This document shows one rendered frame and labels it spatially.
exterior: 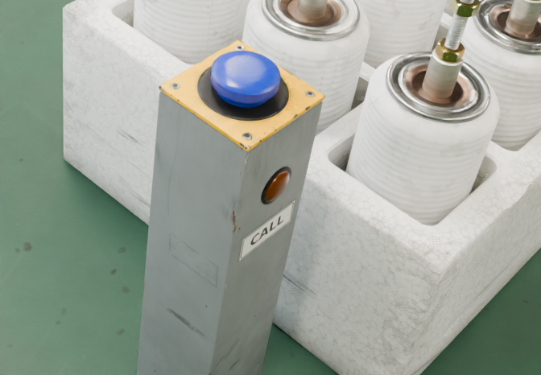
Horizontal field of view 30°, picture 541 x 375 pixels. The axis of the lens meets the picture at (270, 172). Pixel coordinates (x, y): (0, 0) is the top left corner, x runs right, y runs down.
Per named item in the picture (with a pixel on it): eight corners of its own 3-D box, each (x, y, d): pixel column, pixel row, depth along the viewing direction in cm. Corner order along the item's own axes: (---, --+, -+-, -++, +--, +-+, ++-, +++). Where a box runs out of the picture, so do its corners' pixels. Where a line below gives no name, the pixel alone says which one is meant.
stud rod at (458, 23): (435, 76, 71) (464, -15, 65) (435, 67, 71) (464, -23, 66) (449, 78, 71) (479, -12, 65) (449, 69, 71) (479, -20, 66)
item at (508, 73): (530, 195, 92) (603, 36, 80) (466, 242, 87) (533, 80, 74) (450, 137, 96) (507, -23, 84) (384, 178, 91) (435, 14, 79)
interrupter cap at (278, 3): (358, -7, 80) (360, -15, 79) (359, 51, 74) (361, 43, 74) (263, -22, 79) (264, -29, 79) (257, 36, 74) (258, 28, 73)
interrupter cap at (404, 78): (381, 114, 69) (382, 106, 69) (387, 49, 75) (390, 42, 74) (489, 136, 69) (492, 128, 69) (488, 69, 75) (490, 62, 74)
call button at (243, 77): (290, 99, 60) (295, 72, 58) (245, 129, 57) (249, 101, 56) (239, 66, 61) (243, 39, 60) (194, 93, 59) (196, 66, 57)
